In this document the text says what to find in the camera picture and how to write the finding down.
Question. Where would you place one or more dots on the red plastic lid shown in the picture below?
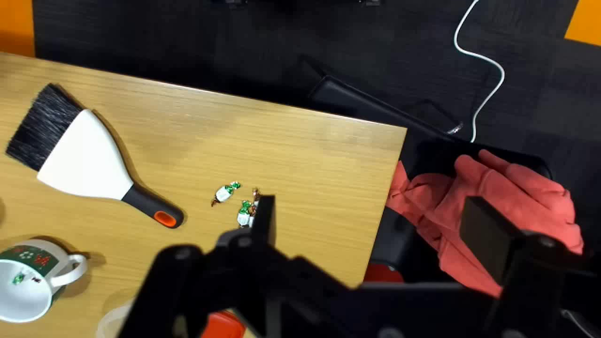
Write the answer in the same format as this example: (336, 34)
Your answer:
(220, 325)

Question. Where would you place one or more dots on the white mug with green print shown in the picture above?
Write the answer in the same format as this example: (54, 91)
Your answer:
(30, 282)

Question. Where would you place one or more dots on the black chair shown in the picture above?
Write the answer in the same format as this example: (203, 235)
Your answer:
(376, 113)

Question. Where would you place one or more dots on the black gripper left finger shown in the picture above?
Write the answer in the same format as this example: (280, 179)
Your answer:
(263, 218)

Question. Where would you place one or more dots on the salmon red cloth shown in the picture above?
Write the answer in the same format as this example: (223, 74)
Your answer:
(500, 200)

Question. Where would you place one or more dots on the green white wrapped candy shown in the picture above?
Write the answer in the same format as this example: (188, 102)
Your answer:
(246, 211)
(225, 192)
(19, 277)

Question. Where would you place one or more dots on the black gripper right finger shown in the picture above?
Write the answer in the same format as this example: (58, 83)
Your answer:
(488, 237)

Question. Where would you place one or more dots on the clear plastic container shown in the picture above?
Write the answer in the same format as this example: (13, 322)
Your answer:
(113, 322)

